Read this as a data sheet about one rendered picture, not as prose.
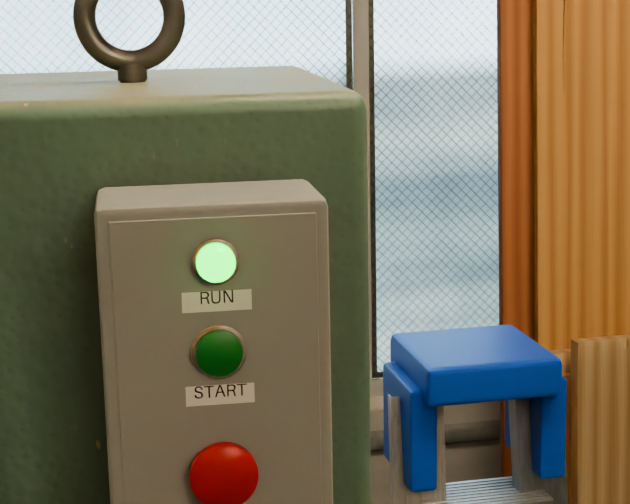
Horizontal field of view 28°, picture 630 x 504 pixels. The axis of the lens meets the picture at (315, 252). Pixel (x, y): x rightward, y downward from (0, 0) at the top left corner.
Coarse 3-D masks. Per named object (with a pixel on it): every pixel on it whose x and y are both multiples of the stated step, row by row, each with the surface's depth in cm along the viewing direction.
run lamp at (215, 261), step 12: (216, 240) 53; (204, 252) 53; (216, 252) 53; (228, 252) 53; (192, 264) 53; (204, 264) 53; (216, 264) 53; (228, 264) 53; (204, 276) 53; (216, 276) 53; (228, 276) 53
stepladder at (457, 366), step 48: (432, 336) 149; (480, 336) 148; (384, 384) 149; (432, 384) 136; (480, 384) 137; (528, 384) 139; (384, 432) 150; (432, 432) 140; (528, 432) 146; (432, 480) 141; (480, 480) 149; (528, 480) 146
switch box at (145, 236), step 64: (128, 192) 56; (192, 192) 56; (256, 192) 56; (128, 256) 53; (192, 256) 53; (256, 256) 54; (320, 256) 54; (128, 320) 53; (192, 320) 54; (256, 320) 54; (320, 320) 55; (128, 384) 54; (192, 384) 54; (256, 384) 55; (320, 384) 55; (128, 448) 55; (192, 448) 55; (256, 448) 55; (320, 448) 56
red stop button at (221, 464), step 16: (208, 448) 54; (224, 448) 54; (240, 448) 55; (192, 464) 55; (208, 464) 54; (224, 464) 54; (240, 464) 54; (256, 464) 55; (192, 480) 54; (208, 480) 54; (224, 480) 54; (240, 480) 55; (256, 480) 55; (208, 496) 55; (224, 496) 55; (240, 496) 55
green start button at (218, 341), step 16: (208, 336) 54; (224, 336) 54; (240, 336) 54; (192, 352) 54; (208, 352) 54; (224, 352) 54; (240, 352) 54; (208, 368) 54; (224, 368) 54; (240, 368) 54
